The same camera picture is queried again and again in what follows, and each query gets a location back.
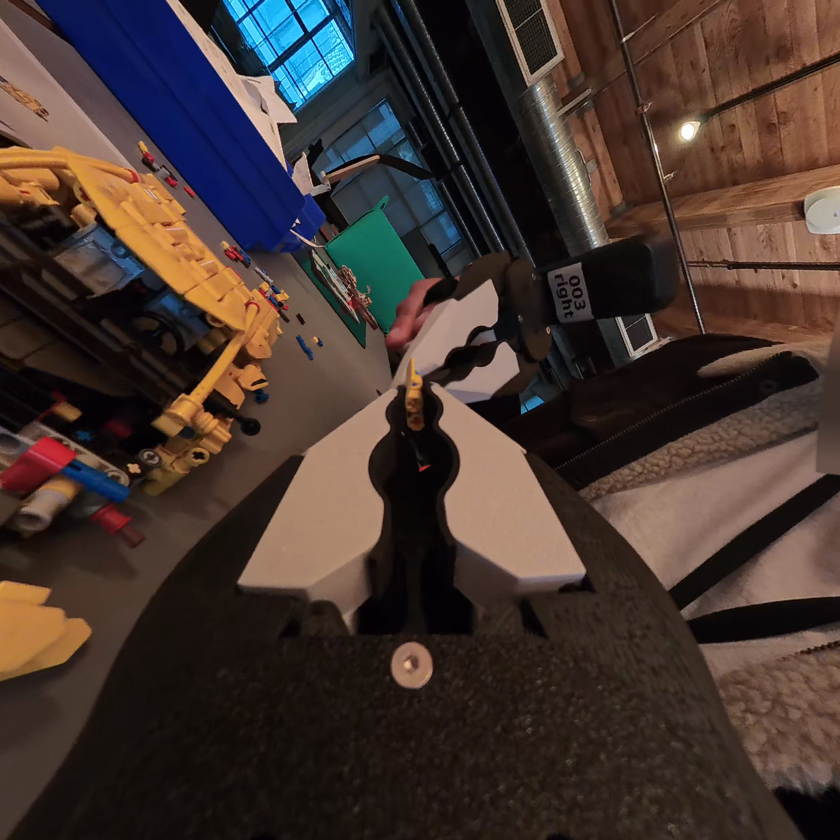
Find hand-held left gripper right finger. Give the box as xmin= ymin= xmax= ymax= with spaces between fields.
xmin=425 ymin=382 xmax=586 ymax=630

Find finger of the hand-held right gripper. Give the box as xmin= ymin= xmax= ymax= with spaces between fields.
xmin=392 ymin=279 xmax=501 ymax=388
xmin=428 ymin=331 xmax=521 ymax=404

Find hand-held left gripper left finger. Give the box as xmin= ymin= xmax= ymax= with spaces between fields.
xmin=238 ymin=386 xmax=404 ymax=633

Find yellow connector brick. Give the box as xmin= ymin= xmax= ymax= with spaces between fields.
xmin=403 ymin=357 xmax=426 ymax=432

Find scatter of small coloured pins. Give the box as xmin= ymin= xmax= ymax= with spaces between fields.
xmin=136 ymin=141 xmax=324 ymax=363

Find yellow toy brick car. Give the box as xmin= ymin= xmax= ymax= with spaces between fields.
xmin=0 ymin=146 xmax=283 ymax=683

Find instruction booklet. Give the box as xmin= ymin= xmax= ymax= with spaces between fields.
xmin=0 ymin=20 xmax=74 ymax=143

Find grey desk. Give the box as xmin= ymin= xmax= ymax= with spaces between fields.
xmin=0 ymin=0 xmax=401 ymax=828

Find person's right hand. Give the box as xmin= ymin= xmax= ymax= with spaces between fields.
xmin=385 ymin=276 xmax=448 ymax=350

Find small wooden model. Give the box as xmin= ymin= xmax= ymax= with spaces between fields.
xmin=331 ymin=262 xmax=382 ymax=332

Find person's white sweater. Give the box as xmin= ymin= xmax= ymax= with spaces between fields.
xmin=587 ymin=433 xmax=840 ymax=680

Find wooden articulated stand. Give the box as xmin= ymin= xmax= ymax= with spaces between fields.
xmin=308 ymin=154 xmax=435 ymax=198

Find person's fleece-lined jacket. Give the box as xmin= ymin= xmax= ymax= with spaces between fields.
xmin=558 ymin=338 xmax=840 ymax=795

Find white round ceiling sensor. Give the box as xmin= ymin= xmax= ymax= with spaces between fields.
xmin=804 ymin=187 xmax=840 ymax=235

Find white crumpled papers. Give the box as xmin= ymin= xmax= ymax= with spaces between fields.
xmin=164 ymin=0 xmax=318 ymax=247

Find blue storage bin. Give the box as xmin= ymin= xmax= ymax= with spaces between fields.
xmin=36 ymin=0 xmax=327 ymax=253

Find silver ventilation duct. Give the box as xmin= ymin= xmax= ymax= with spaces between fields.
xmin=520 ymin=75 xmax=660 ymax=370

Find black strap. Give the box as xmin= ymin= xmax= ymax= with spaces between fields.
xmin=668 ymin=474 xmax=840 ymax=644

